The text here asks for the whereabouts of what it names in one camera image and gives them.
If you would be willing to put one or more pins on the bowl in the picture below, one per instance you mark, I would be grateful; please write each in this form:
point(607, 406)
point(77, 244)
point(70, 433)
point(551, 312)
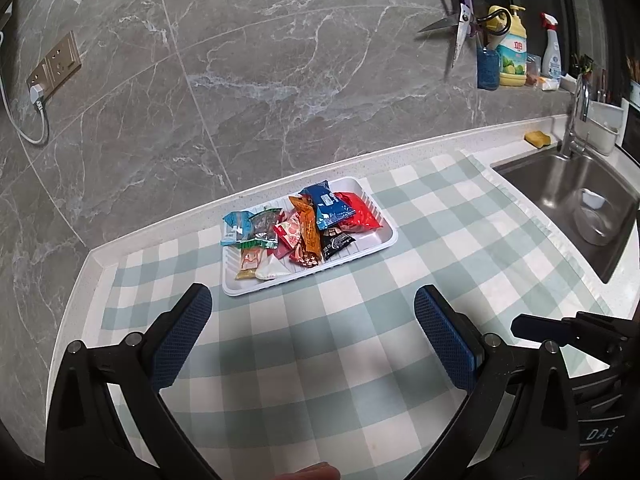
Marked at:
point(600, 225)

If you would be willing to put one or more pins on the white plastic tray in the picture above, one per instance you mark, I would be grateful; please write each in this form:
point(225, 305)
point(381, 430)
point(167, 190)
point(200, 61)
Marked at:
point(350, 255)

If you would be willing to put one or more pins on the black snack packet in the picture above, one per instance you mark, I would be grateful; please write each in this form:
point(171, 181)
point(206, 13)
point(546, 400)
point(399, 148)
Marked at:
point(335, 245)

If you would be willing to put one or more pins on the red white snack packet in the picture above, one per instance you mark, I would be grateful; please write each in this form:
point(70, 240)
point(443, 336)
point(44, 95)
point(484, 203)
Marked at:
point(289, 232)

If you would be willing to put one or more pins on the orange snack packet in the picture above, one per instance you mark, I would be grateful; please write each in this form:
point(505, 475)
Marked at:
point(307, 225)

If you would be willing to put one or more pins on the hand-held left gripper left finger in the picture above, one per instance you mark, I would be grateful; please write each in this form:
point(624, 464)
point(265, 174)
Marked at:
point(180, 330)

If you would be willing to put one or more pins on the yellow sponge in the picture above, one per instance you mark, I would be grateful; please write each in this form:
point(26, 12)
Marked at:
point(537, 139)

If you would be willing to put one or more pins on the white packet with red stripe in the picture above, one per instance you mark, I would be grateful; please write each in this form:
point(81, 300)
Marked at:
point(270, 270)

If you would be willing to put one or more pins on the chopstick holder cup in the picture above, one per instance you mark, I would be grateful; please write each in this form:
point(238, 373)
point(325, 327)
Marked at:
point(635, 92)

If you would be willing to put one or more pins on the white dish rack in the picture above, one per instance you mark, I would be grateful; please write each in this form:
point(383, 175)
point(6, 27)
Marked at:
point(600, 130)

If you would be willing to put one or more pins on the light blue snack packet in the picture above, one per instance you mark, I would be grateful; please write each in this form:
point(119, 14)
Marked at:
point(235, 225)

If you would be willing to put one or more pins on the scissors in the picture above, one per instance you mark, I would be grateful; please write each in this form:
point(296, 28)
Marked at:
point(460, 20)

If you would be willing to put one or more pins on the person's left hand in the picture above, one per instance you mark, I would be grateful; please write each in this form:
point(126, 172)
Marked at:
point(315, 474)

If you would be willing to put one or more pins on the chrome faucet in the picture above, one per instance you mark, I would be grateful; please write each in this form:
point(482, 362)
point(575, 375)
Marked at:
point(570, 130)

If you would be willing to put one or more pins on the white spray bottle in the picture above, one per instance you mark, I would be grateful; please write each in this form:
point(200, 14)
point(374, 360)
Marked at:
point(551, 60)

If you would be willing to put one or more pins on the red puffy snack packet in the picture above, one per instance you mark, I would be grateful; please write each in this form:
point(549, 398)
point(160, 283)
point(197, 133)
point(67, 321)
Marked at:
point(360, 215)

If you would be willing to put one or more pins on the gold wall outlet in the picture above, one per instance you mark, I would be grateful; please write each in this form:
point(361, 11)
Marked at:
point(60, 60)

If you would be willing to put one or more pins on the red gold candy packet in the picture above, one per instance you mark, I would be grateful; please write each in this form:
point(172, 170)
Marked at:
point(306, 259)

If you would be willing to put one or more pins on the blue cup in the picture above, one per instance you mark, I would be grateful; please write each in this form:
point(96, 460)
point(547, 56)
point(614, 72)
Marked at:
point(487, 70)

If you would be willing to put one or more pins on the clear packet with red print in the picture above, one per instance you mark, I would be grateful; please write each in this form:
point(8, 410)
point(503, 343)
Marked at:
point(251, 260)

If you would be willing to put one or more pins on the clear plastic container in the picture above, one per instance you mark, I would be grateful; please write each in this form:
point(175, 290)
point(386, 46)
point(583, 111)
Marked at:
point(534, 72)

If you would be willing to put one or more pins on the yellow detergent bottle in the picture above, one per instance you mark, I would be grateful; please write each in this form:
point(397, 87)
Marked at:
point(512, 60)

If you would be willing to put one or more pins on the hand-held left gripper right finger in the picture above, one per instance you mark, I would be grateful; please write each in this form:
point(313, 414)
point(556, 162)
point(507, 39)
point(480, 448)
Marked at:
point(445, 335)

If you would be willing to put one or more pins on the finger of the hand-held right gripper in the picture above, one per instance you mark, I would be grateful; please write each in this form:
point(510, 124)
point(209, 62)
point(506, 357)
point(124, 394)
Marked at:
point(540, 327)

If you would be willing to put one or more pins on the dark blue snack packet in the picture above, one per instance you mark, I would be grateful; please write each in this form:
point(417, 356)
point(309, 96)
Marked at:
point(325, 200)

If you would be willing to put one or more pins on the green-edged seed packet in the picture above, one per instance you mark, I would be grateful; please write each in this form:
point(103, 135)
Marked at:
point(262, 225)

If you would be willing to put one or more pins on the steel sink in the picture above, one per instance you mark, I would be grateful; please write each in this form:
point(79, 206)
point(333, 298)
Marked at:
point(545, 185)

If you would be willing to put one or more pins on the black appliance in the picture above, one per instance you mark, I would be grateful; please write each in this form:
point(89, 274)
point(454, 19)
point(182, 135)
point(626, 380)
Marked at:
point(631, 130)

